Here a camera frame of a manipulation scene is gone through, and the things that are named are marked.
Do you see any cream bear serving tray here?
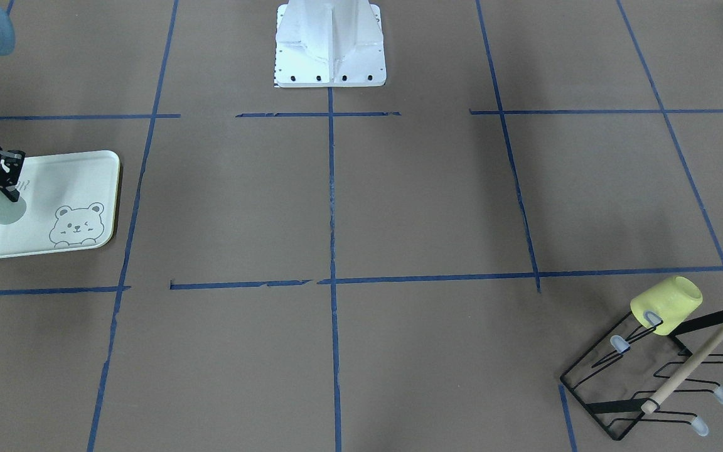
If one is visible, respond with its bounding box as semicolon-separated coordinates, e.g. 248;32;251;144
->
0;151;121;259

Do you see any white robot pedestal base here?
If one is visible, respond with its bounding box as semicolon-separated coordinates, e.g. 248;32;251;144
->
274;1;387;89

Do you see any yellow plastic cup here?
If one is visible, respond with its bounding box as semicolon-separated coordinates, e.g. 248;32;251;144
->
630;276;704;336

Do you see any black wire cup rack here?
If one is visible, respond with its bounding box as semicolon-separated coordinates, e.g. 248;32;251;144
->
559;310;723;441

